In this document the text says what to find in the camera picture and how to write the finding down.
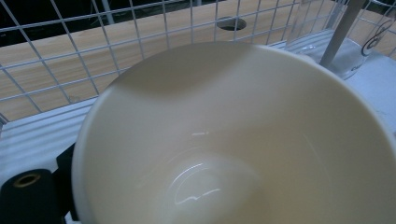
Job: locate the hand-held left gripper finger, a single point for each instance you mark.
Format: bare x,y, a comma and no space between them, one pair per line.
66,183

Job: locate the cream ceramic mug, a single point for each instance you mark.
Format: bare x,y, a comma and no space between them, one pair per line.
218,140

